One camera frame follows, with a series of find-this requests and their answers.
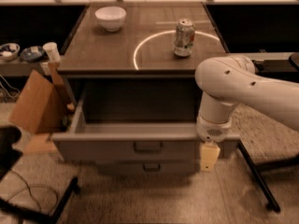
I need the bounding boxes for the grey top drawer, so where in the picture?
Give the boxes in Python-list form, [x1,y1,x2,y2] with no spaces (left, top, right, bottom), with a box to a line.
[50,77,241,164]

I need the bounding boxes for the grey drawer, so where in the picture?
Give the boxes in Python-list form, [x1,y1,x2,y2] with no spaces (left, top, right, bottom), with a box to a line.
[97,161,199,175]
[50,77,241,164]

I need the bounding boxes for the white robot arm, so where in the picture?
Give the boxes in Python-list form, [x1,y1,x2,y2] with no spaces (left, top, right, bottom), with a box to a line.
[194,55,299,171]

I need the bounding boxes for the grey drawer cabinet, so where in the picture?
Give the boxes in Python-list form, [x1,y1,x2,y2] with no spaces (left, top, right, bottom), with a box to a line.
[57,2,233,175]

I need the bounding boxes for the grey bottom drawer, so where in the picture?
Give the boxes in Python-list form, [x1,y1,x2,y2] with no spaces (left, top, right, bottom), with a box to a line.
[97,161,199,175]

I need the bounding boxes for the black right stand leg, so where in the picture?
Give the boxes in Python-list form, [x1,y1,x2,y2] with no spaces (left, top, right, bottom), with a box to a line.
[237,141,299,213]

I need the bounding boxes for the black stand leg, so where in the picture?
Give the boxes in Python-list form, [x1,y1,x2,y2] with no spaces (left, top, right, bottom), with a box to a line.
[237,141,299,213]
[0,175,81,224]

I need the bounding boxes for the white ceramic bowl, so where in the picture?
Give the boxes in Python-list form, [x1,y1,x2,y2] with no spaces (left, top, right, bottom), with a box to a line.
[95,7,127,32]

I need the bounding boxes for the black left stand leg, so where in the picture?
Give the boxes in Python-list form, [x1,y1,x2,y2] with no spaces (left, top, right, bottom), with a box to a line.
[0,175,81,224]

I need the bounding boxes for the brown cardboard box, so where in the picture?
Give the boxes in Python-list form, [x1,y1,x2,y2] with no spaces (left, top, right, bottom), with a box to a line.
[8,61,76,156]

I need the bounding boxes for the white paper cup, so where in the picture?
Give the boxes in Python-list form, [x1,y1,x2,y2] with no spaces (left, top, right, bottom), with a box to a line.
[43,42,60,62]

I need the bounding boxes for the black chair seat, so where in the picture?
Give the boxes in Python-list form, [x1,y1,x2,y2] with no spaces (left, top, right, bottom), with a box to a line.
[0,125,22,180]

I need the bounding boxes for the blue bowl with paper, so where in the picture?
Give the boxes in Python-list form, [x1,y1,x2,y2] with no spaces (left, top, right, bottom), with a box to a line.
[20,46,45,63]

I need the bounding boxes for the blue patterned bowl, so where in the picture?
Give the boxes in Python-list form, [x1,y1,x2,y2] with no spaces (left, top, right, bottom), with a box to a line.
[0,43,20,61]

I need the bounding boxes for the black cable on floor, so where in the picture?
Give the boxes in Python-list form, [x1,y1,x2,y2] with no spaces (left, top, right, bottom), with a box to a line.
[0,170,60,217]

